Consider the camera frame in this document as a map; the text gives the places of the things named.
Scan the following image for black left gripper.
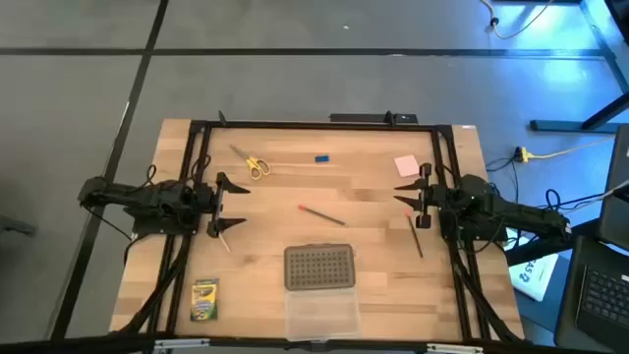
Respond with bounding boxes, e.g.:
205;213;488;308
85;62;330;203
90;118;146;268
198;171;251;239

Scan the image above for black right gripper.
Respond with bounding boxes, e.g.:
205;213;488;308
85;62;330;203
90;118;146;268
394;163;461;230

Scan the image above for white square paper pad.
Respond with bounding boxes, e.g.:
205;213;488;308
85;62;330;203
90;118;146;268
393;154;422;179

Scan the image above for black pencil red eraser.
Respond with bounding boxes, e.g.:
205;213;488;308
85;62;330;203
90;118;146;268
404;209;425;260
297;205;347;227

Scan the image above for yellow handled scissors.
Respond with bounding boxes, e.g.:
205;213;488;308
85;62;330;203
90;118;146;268
229;144;271;181

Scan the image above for yellow green crayon box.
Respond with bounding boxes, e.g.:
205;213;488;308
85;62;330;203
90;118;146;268
190;277;220;323

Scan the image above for clear plastic pencil case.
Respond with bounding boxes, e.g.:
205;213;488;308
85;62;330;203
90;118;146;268
283;243;363;342

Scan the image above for white printed paper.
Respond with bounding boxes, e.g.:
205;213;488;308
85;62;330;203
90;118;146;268
508;228;560;303

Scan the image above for black desk leg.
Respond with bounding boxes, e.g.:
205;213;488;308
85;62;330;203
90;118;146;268
529;90;629;135

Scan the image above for black monitor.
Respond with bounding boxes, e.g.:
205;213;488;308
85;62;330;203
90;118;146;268
597;125;629;252

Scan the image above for grey chair foot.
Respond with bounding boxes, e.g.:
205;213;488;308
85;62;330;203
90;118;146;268
0;213;38;237

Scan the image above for black laptop keyboard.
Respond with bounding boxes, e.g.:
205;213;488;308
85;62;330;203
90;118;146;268
554;235;629;353

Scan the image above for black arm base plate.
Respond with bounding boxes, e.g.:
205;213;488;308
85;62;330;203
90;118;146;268
439;218;508;243
131;215;200;238

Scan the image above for black cable bundle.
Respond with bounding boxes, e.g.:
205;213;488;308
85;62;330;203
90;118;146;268
449;240;525;344
117;234;194;335

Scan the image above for yellow plug extension cable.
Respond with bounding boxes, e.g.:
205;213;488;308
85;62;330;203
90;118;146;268
514;135;615;163

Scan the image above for black metal table frame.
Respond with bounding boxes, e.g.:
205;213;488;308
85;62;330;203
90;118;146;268
146;117;522;345

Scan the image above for silver metal bracket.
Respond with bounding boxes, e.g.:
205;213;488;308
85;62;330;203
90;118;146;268
426;342;485;354
153;337;211;352

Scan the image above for white floor cable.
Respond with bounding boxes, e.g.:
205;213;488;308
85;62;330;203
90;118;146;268
479;0;556;41

